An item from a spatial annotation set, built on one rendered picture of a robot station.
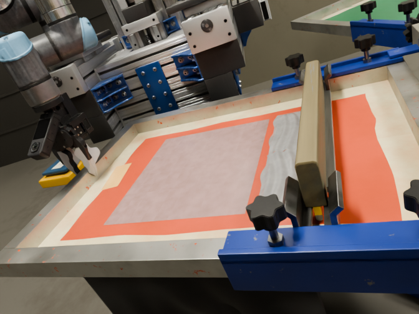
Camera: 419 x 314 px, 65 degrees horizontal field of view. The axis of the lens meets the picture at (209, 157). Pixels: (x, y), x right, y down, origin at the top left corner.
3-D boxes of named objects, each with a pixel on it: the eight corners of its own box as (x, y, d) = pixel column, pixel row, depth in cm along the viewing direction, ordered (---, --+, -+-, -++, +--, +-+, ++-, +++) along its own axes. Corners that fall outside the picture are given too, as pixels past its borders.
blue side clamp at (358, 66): (276, 109, 87) (270, 85, 84) (278, 101, 91) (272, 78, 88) (404, 82, 75) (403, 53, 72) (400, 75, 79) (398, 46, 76)
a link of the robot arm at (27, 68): (25, 30, 74) (22, 28, 67) (52, 75, 80) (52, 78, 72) (-10, 43, 73) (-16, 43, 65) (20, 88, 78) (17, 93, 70)
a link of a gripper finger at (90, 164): (113, 162, 87) (91, 134, 83) (101, 175, 82) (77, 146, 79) (105, 165, 88) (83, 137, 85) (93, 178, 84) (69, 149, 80)
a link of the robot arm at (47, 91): (36, 86, 70) (11, 95, 73) (48, 105, 72) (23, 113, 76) (58, 74, 76) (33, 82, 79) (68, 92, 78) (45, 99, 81)
